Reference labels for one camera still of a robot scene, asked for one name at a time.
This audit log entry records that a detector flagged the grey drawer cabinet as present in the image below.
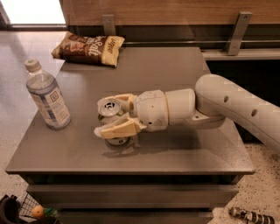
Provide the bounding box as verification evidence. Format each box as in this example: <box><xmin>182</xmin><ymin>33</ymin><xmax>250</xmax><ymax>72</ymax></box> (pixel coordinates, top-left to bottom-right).
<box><xmin>6</xmin><ymin>47</ymin><xmax>254</xmax><ymax>224</ymax></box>

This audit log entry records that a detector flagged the black wire basket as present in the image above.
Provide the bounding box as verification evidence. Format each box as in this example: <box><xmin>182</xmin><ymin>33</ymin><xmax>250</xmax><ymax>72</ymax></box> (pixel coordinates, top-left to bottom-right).
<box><xmin>17</xmin><ymin>192</ymin><xmax>60</xmax><ymax>224</ymax></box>

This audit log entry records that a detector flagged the metal wall bracket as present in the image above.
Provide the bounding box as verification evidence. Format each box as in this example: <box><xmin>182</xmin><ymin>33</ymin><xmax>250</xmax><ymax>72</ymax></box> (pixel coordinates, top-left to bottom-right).
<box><xmin>101</xmin><ymin>14</ymin><xmax>116</xmax><ymax>35</ymax></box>
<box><xmin>225</xmin><ymin>11</ymin><xmax>253</xmax><ymax>56</ymax></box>

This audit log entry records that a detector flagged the dark round object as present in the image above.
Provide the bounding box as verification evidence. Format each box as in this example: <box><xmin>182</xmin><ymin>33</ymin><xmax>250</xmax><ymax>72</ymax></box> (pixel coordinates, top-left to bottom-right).
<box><xmin>0</xmin><ymin>194</ymin><xmax>20</xmax><ymax>224</ymax></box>

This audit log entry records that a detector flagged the clear plastic water bottle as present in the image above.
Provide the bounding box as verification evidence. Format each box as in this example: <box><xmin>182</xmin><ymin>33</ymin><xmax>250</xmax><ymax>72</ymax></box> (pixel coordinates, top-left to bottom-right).
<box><xmin>24</xmin><ymin>59</ymin><xmax>71</xmax><ymax>130</ymax></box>

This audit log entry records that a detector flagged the green white 7up can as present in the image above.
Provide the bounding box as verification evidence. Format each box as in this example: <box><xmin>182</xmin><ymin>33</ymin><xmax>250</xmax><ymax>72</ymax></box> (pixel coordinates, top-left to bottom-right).
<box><xmin>96</xmin><ymin>97</ymin><xmax>131</xmax><ymax>146</ymax></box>

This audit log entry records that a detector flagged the orange fruit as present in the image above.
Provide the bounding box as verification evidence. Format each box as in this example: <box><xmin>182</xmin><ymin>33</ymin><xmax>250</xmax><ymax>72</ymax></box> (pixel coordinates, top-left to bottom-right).
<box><xmin>31</xmin><ymin>205</ymin><xmax>45</xmax><ymax>219</ymax></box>

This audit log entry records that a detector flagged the black white striped object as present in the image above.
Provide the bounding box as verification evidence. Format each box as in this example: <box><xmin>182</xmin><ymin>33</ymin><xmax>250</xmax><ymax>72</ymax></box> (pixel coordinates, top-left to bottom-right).
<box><xmin>229</xmin><ymin>206</ymin><xmax>277</xmax><ymax>224</ymax></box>

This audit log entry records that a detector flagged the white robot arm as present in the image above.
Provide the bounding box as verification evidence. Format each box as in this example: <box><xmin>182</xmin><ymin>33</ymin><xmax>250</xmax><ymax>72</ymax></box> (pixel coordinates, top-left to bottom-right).
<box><xmin>94</xmin><ymin>73</ymin><xmax>280</xmax><ymax>151</ymax></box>

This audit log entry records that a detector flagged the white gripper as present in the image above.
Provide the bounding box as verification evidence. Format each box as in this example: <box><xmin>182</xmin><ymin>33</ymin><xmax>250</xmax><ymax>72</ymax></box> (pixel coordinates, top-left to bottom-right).
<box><xmin>94</xmin><ymin>90</ymin><xmax>168</xmax><ymax>139</ymax></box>

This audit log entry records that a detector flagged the left metal wall bracket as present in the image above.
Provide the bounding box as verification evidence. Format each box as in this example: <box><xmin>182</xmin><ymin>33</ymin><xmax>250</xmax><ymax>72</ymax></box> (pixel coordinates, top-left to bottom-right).
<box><xmin>101</xmin><ymin>14</ymin><xmax>116</xmax><ymax>35</ymax></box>

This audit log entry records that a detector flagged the brown chip bag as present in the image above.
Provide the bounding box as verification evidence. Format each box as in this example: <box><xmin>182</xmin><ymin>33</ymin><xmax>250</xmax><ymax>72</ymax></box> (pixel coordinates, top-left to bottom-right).
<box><xmin>52</xmin><ymin>31</ymin><xmax>124</xmax><ymax>67</ymax></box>

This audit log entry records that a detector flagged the right metal wall bracket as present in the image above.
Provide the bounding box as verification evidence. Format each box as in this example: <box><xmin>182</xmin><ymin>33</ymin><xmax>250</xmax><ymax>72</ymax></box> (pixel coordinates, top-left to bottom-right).
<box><xmin>225</xmin><ymin>11</ymin><xmax>253</xmax><ymax>56</ymax></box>

